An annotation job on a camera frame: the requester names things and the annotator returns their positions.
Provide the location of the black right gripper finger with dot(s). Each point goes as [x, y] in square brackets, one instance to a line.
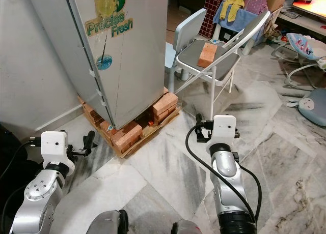
[198, 120]

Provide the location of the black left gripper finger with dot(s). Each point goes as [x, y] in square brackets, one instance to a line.
[90, 139]

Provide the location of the fridge door with green sticker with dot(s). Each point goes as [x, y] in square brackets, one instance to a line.
[137, 56]

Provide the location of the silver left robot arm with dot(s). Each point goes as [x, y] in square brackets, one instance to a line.
[38, 198]

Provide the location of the silver grey fridge cabinet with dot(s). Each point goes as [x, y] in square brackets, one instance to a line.
[56, 51]

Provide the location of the red brick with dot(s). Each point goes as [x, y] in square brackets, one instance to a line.
[164, 104]
[127, 137]
[94, 114]
[207, 55]

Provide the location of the wooden pallet board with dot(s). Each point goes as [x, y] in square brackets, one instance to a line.
[153, 132]

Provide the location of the white grey folding chair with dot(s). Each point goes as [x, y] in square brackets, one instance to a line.
[188, 56]

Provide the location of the grey robot left leg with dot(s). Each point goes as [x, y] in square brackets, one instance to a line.
[107, 223]

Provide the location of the grey robot leg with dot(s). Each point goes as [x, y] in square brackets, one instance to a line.
[186, 228]
[107, 223]

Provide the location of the light blue child chair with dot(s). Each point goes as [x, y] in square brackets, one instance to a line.
[188, 25]

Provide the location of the grey robot right leg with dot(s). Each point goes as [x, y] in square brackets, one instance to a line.
[186, 228]

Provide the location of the red tiled pillar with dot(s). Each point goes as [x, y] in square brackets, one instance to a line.
[209, 10]

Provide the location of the pale blue round toy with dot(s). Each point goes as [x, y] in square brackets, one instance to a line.
[315, 106]

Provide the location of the yellow cloth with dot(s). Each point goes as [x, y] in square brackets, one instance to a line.
[233, 7]

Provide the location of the pale blue baby bouncer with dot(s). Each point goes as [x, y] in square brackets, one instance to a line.
[303, 46]

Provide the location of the pink cloth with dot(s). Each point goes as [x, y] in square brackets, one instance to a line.
[256, 2]

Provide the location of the lit television screen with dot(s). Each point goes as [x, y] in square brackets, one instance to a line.
[310, 2]

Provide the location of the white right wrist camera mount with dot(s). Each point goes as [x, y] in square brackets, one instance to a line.
[223, 129]

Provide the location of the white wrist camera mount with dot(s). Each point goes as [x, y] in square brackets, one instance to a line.
[223, 129]
[53, 145]

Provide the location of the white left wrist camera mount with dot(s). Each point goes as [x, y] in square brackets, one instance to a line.
[53, 145]

